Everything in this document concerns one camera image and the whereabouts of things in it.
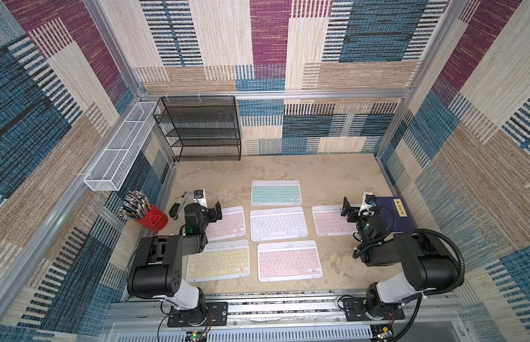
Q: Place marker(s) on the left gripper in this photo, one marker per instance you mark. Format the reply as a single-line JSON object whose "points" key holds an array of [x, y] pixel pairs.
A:
{"points": [[211, 212]]}

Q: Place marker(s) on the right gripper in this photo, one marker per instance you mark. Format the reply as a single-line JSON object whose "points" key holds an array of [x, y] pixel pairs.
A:
{"points": [[353, 211]]}

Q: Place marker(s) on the white keyboard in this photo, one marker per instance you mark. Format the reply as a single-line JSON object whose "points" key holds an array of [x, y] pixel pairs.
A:
{"points": [[278, 224]]}

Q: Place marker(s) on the pink keyboard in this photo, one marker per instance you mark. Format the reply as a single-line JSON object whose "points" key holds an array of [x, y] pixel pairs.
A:
{"points": [[232, 225], [329, 222], [288, 261]]}

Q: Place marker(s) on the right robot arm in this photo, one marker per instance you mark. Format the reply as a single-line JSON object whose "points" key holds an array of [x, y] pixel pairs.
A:
{"points": [[386, 235]]}

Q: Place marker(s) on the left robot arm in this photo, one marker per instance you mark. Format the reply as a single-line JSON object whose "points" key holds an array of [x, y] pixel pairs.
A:
{"points": [[156, 270]]}

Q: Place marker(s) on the black white stapler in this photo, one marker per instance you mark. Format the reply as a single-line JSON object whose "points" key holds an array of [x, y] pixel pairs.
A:
{"points": [[177, 211]]}

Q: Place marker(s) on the yellow keyboard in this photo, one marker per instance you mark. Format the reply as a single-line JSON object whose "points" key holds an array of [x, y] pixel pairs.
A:
{"points": [[220, 261]]}

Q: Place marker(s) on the dark blue notebook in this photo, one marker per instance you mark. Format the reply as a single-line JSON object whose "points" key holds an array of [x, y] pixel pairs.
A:
{"points": [[399, 211]]}

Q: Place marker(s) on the red pen cup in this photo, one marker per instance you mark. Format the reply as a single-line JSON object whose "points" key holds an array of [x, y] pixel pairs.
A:
{"points": [[155, 220]]}

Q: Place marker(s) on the green keyboard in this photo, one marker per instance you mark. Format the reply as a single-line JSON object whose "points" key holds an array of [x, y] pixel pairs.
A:
{"points": [[276, 193]]}

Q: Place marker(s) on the bundle of pens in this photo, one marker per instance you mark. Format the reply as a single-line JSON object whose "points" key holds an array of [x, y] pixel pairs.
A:
{"points": [[135, 205]]}

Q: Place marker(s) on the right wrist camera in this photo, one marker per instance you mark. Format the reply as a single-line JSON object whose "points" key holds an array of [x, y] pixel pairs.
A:
{"points": [[369, 202]]}

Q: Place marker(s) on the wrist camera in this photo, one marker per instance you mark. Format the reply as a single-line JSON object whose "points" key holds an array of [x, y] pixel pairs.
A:
{"points": [[199, 197], [369, 202]]}

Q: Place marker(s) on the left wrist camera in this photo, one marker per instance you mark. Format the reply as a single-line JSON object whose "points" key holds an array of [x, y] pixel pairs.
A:
{"points": [[199, 197]]}

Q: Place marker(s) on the black wire shelf rack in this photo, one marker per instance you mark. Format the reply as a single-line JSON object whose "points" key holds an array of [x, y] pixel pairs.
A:
{"points": [[200, 128]]}

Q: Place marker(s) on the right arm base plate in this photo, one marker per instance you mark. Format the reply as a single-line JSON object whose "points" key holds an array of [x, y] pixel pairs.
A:
{"points": [[360, 309]]}

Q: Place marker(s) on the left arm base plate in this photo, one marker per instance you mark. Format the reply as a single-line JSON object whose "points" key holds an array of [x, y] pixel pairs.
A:
{"points": [[209, 314]]}

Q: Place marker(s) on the white mesh wall basket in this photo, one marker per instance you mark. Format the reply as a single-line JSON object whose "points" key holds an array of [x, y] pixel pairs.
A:
{"points": [[114, 163]]}

